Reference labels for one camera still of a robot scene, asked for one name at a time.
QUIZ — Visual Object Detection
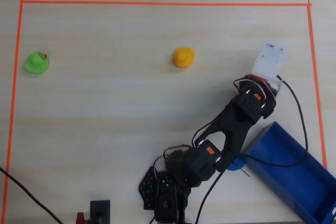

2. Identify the black clamp block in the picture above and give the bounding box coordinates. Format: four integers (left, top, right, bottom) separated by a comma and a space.
90, 199, 111, 224

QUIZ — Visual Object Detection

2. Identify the black camera cable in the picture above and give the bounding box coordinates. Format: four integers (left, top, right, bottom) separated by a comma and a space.
194, 74, 309, 224

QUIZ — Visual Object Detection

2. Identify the long horizontal orange tape strip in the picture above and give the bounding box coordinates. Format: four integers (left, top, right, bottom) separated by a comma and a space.
20, 0, 312, 7

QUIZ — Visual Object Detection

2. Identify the blue plastic box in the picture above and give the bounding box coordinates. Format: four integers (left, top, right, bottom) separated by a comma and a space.
241, 121, 336, 224

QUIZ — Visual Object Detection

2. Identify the blue rubber duck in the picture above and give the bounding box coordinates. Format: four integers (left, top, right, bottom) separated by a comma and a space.
226, 156, 247, 172

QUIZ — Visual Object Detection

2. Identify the black power cable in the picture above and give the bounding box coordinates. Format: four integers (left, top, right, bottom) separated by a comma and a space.
0, 166, 64, 224

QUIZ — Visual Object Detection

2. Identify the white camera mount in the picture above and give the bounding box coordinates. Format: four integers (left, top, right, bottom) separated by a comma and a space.
251, 41, 289, 97

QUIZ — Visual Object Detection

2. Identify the green rubber duck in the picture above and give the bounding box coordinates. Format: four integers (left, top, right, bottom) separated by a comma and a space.
24, 51, 50, 74

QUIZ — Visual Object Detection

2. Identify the yellow rubber duck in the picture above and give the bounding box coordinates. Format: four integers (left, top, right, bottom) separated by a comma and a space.
172, 47, 195, 69

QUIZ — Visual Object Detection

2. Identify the red clamp handle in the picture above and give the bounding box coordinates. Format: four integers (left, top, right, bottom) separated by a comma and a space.
76, 211, 88, 224

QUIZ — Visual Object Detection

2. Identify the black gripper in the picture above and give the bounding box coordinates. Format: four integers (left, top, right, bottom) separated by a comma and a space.
267, 81, 279, 101

